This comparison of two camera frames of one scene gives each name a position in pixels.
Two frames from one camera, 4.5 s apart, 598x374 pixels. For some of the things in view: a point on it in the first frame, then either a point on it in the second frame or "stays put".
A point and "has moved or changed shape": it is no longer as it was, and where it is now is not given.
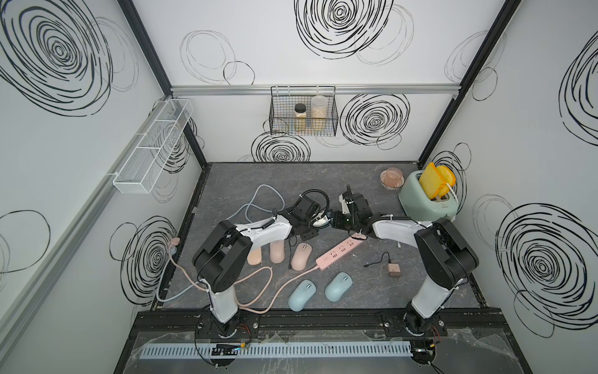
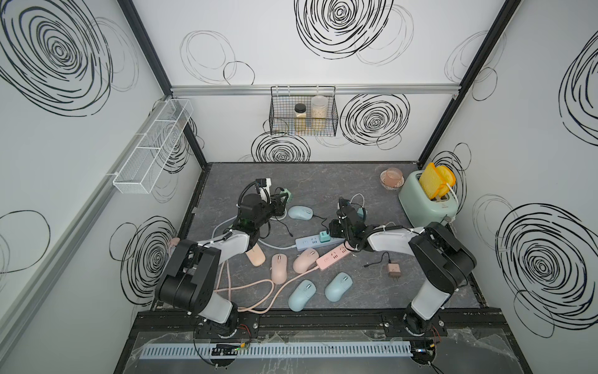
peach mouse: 255,256 stays put
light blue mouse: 303,292 stays put
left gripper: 312,233 -> 274,202
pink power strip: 325,260 stays put
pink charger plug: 393,269 stays put
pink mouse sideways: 300,256 has moved or changed shape
